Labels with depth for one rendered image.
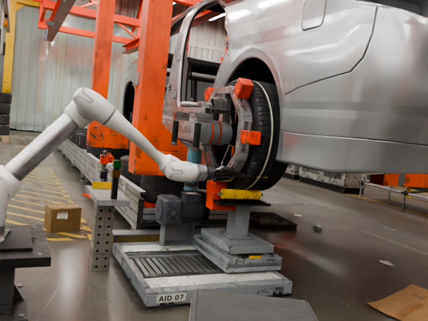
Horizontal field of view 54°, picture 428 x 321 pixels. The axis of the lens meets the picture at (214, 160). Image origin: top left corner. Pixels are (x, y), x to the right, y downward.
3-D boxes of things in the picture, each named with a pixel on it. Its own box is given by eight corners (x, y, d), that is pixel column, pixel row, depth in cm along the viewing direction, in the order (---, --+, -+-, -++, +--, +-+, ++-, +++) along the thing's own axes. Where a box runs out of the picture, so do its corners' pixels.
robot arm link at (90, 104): (118, 104, 195) (113, 104, 207) (86, 79, 188) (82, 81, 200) (102, 127, 193) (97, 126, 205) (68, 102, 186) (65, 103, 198)
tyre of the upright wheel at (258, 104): (241, 199, 281) (302, 178, 223) (209, 198, 270) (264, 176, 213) (235, 106, 297) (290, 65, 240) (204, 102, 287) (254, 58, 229)
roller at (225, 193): (264, 200, 248) (265, 191, 248) (220, 199, 235) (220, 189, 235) (259, 199, 253) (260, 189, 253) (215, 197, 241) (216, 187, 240)
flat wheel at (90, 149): (144, 161, 597) (146, 144, 595) (114, 163, 537) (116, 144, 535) (107, 155, 624) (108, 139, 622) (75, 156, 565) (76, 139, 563)
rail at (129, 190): (148, 223, 291) (151, 192, 289) (135, 223, 287) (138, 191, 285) (91, 171, 513) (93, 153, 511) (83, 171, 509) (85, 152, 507)
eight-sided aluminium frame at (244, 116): (244, 187, 227) (256, 86, 222) (234, 186, 224) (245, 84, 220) (204, 172, 276) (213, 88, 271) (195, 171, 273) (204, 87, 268)
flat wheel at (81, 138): (92, 146, 756) (93, 133, 754) (122, 150, 729) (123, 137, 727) (65, 146, 695) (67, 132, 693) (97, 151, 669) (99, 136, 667)
